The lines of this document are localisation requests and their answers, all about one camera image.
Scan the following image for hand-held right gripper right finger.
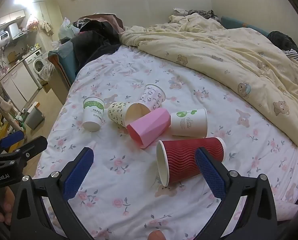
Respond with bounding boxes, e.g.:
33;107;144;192
194;146;280;240

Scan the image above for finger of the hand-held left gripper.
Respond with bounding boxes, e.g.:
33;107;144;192
0;131;26;156
0;136;48;167

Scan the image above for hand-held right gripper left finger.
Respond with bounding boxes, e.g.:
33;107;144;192
10;147;94;240

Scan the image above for red ribbed paper cup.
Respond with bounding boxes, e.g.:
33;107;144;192
156;137;227;187

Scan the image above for white cup green globe print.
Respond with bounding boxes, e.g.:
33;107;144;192
169;108;208;138

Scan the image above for white cup green leaf print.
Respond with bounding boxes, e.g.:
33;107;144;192
83;96;106;132

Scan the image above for cream cup panda print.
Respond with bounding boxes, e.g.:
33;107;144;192
107;102;151;129

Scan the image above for pink faceted cup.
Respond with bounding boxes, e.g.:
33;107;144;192
126;107;171;149

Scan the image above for white cup pink cat print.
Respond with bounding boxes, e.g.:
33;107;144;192
136;84;166;112

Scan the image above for person's left hand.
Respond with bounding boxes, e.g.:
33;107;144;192
0;187;16;227

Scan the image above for person's right hand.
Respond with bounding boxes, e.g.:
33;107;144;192
148;230;167;240

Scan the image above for grey trash bin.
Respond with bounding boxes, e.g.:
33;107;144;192
25;106;45;130

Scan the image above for white base cabinet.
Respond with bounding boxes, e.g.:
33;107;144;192
0;62;39;107

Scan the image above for cardboard box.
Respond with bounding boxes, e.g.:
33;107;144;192
39;78;52;93

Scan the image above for white washing machine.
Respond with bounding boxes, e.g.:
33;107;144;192
23;50;49;90

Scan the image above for silver range hood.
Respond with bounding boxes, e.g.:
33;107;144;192
7;22;27;41

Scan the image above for hanging beige towel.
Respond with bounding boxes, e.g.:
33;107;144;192
40;20;55;37

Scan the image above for white plastic bag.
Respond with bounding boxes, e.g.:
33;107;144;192
58;17;81;41

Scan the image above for black clothing pile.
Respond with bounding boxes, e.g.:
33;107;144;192
72;21;124;67

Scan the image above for cream bear print blanket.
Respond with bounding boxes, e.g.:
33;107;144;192
119;14;298;157

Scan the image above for striped garment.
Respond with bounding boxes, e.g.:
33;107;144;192
282;48;298;61

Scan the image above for maroon garment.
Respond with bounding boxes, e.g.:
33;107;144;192
78;14;125;34

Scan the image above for dark garment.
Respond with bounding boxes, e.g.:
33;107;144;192
267;31;298;56

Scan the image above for blue headboard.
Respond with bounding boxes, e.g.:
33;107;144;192
220;16;270;37

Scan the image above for patterned dark clothes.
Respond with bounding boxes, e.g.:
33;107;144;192
173;8;221;22

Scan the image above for blue bed frame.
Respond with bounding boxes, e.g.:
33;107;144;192
47;41;80;105

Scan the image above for white wall cabinets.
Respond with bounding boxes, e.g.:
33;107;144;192
0;9;27;29

